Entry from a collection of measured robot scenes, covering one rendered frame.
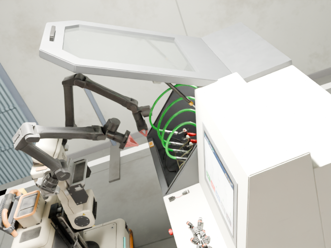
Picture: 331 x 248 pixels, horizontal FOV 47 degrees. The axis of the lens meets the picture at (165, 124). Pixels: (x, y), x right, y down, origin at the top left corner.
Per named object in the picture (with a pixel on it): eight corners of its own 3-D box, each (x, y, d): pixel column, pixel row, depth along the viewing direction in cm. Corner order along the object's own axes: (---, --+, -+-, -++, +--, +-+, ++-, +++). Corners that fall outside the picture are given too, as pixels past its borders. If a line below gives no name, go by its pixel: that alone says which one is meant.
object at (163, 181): (154, 155, 282) (147, 139, 274) (159, 153, 282) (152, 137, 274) (171, 214, 229) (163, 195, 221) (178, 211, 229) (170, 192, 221)
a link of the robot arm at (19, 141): (5, 134, 195) (8, 148, 189) (26, 119, 194) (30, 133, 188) (58, 170, 230) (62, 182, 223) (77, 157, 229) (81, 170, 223)
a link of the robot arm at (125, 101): (76, 78, 247) (72, 85, 237) (79, 71, 244) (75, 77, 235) (136, 107, 256) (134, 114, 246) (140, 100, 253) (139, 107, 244)
